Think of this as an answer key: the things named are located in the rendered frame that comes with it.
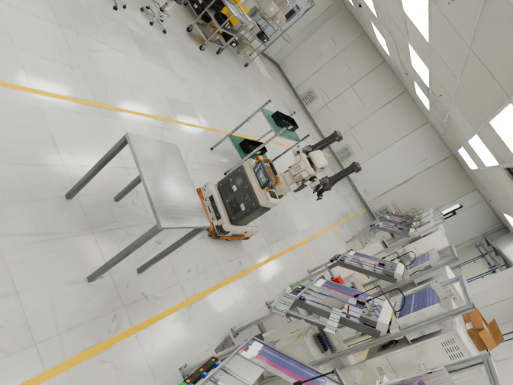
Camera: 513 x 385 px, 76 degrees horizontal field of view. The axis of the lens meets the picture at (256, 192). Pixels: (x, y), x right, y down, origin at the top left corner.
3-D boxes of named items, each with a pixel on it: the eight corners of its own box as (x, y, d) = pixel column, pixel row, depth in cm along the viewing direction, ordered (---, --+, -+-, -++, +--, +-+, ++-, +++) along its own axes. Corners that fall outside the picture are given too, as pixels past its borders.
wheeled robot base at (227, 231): (211, 241, 350) (227, 229, 340) (192, 189, 375) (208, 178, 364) (246, 241, 406) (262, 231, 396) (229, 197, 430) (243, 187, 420)
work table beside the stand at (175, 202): (117, 198, 286) (177, 144, 253) (141, 273, 264) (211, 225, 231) (64, 194, 248) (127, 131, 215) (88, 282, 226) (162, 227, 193)
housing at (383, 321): (373, 337, 255) (377, 320, 253) (382, 314, 299) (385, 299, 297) (384, 341, 252) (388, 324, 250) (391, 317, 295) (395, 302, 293)
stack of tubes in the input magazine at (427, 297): (397, 318, 248) (432, 305, 237) (402, 296, 293) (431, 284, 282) (407, 334, 246) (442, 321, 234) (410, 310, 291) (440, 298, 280)
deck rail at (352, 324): (292, 305, 283) (294, 298, 282) (293, 304, 285) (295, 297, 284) (379, 339, 252) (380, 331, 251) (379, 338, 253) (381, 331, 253)
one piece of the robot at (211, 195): (217, 226, 347) (224, 222, 344) (205, 192, 363) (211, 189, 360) (219, 226, 349) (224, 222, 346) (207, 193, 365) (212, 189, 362)
